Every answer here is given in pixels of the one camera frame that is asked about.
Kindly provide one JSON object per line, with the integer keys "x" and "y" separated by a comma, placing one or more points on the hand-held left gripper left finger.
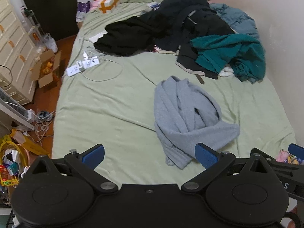
{"x": 95, "y": 155}

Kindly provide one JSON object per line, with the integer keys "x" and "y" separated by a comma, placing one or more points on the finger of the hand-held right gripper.
{"x": 296, "y": 152}

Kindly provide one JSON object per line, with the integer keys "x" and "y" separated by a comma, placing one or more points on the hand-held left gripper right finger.
{"x": 205, "y": 156}

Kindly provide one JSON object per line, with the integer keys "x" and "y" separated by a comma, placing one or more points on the grey sweatpants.
{"x": 180, "y": 114}

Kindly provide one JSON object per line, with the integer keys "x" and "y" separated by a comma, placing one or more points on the pink printed packet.
{"x": 285, "y": 157}

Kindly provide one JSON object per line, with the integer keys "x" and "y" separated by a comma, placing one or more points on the yellow paper bag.
{"x": 33, "y": 146}

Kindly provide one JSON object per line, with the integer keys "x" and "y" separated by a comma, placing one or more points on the grey sneakers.
{"x": 44, "y": 116}

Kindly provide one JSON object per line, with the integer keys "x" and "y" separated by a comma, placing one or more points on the brown belt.
{"x": 200, "y": 78}

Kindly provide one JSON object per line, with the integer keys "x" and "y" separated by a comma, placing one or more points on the white fluffy cloth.
{"x": 225, "y": 71}

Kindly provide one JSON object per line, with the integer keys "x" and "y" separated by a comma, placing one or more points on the white power strip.
{"x": 73, "y": 70}
{"x": 90, "y": 63}

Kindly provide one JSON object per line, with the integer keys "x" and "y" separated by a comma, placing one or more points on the yellow plastic basket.
{"x": 7, "y": 144}

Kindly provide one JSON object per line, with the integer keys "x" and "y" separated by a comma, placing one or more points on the white electric heater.
{"x": 14, "y": 111}

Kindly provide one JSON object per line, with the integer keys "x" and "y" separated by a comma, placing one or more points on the dark pants with beige waistband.
{"x": 190, "y": 61}

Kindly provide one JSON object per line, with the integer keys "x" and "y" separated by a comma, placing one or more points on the open cardboard box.
{"x": 45, "y": 71}

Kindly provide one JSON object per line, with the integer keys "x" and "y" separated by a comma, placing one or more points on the teal garment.
{"x": 232, "y": 49}

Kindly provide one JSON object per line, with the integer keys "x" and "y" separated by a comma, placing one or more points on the clear plastic bag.
{"x": 50, "y": 43}

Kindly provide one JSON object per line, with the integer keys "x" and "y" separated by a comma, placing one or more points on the cream drawer cabinet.
{"x": 14, "y": 47}

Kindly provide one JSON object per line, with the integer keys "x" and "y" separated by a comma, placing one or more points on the blue-grey garment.
{"x": 239, "y": 19}

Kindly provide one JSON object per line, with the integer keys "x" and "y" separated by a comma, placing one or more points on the purple bag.
{"x": 82, "y": 10}

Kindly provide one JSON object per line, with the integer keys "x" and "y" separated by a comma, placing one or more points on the black jacket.
{"x": 190, "y": 4}

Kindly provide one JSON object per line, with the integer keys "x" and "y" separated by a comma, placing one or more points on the white box with orange ribbon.
{"x": 109, "y": 2}

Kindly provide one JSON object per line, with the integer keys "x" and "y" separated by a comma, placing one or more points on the dark door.
{"x": 52, "y": 4}

